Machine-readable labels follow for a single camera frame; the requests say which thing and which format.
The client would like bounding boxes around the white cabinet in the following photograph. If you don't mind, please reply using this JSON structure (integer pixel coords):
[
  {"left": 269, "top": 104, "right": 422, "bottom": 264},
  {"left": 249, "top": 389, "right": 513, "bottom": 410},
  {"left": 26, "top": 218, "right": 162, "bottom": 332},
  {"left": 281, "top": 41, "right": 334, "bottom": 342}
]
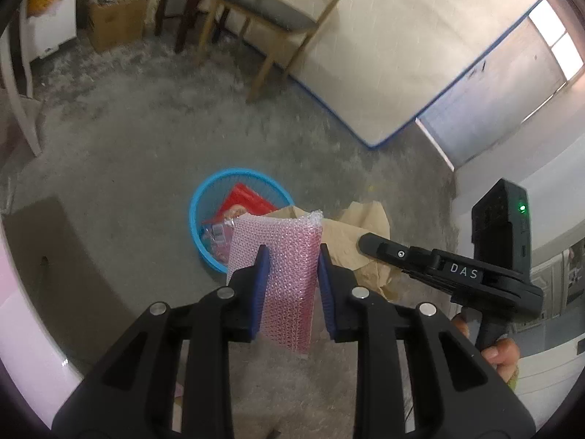
[{"left": 18, "top": 0, "right": 78, "bottom": 62}]

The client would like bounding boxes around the wooden chair dark seat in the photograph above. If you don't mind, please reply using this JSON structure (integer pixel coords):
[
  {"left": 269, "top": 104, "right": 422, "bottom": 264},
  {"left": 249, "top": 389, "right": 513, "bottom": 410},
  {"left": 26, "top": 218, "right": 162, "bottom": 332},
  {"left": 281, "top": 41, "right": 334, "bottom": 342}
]
[{"left": 199, "top": 0, "right": 360, "bottom": 104}]

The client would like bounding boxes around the clear plastic bag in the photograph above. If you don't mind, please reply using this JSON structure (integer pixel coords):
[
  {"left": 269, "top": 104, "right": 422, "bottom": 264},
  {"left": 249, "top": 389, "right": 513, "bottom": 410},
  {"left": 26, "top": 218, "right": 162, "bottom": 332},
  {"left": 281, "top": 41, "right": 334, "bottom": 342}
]
[{"left": 201, "top": 218, "right": 236, "bottom": 263}]

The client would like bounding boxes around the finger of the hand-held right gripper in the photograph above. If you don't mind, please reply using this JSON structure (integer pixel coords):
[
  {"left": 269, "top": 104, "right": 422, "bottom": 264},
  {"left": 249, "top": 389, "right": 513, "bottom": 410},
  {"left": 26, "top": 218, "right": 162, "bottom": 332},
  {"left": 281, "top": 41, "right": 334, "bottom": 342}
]
[{"left": 358, "top": 232, "right": 413, "bottom": 271}]

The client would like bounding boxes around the brown paper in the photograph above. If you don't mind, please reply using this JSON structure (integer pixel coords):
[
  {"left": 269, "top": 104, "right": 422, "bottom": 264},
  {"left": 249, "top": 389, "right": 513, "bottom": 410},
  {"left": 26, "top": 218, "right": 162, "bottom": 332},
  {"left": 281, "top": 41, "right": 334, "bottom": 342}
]
[{"left": 265, "top": 200, "right": 404, "bottom": 303}]

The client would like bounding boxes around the window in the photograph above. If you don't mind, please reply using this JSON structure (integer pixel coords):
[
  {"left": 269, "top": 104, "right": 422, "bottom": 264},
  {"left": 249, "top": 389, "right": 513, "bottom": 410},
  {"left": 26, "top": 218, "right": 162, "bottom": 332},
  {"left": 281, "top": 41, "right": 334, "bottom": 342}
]
[{"left": 528, "top": 0, "right": 585, "bottom": 85}]

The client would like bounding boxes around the brown cardboard box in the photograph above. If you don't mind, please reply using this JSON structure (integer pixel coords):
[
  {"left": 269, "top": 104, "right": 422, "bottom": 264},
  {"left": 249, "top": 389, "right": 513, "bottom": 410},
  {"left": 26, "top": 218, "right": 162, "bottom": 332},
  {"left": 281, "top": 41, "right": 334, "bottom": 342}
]
[{"left": 86, "top": 0, "right": 151, "bottom": 54}]

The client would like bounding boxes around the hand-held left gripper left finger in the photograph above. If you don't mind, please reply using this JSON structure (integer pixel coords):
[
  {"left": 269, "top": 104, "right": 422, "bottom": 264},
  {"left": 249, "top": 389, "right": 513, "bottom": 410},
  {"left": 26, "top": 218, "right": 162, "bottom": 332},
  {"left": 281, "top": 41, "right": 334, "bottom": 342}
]
[{"left": 52, "top": 244, "right": 271, "bottom": 439}]

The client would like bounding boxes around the white table leg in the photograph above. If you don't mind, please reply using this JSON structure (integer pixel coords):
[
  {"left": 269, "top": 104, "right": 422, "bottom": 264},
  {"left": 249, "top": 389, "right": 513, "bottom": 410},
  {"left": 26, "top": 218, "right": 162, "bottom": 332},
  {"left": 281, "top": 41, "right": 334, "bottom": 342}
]
[{"left": 0, "top": 32, "right": 45, "bottom": 157}]

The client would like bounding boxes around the blue plastic basket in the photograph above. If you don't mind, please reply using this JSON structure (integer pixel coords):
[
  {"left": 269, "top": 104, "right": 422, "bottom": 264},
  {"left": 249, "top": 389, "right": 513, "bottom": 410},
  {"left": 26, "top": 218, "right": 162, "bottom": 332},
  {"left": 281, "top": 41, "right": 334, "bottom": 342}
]
[{"left": 189, "top": 168, "right": 297, "bottom": 273}]

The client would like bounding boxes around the person's right hand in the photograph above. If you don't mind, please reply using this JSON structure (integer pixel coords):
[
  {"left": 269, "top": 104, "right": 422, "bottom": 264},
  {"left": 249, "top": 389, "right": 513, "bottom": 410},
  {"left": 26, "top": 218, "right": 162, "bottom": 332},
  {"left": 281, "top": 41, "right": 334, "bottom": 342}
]
[{"left": 452, "top": 315, "right": 522, "bottom": 385}]

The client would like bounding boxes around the white mattress blue edge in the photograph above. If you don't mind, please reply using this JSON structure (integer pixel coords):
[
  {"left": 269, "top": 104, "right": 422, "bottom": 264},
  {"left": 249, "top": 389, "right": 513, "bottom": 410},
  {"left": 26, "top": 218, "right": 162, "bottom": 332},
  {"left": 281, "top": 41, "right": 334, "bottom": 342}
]
[{"left": 238, "top": 0, "right": 556, "bottom": 149}]

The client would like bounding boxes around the red paper bag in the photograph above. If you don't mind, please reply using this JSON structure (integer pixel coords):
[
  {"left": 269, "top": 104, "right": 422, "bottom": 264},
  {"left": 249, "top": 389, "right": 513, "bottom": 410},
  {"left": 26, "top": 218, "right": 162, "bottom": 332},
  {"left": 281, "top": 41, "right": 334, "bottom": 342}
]
[{"left": 214, "top": 182, "right": 277, "bottom": 225}]

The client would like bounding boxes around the pink bubble wrap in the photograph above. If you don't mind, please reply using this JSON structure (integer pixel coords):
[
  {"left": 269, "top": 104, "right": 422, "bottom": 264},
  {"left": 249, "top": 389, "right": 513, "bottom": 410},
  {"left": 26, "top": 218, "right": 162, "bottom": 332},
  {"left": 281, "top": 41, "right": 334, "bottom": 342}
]
[{"left": 226, "top": 209, "right": 324, "bottom": 355}]

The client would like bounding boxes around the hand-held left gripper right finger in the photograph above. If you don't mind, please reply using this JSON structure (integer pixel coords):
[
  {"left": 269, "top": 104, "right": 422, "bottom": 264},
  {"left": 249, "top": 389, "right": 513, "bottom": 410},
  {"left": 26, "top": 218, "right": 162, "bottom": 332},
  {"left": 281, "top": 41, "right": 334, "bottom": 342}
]
[{"left": 317, "top": 243, "right": 536, "bottom": 439}]

